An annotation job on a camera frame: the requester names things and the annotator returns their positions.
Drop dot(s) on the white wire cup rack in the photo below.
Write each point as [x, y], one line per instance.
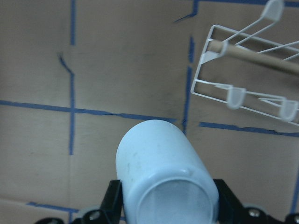
[230, 90]

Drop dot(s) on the light blue plastic cup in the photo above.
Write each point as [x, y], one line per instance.
[163, 179]

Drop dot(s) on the wooden rack dowel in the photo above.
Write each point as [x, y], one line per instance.
[226, 49]

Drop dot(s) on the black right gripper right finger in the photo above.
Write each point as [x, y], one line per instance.
[230, 207]

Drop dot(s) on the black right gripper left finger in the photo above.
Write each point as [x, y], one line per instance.
[111, 206]

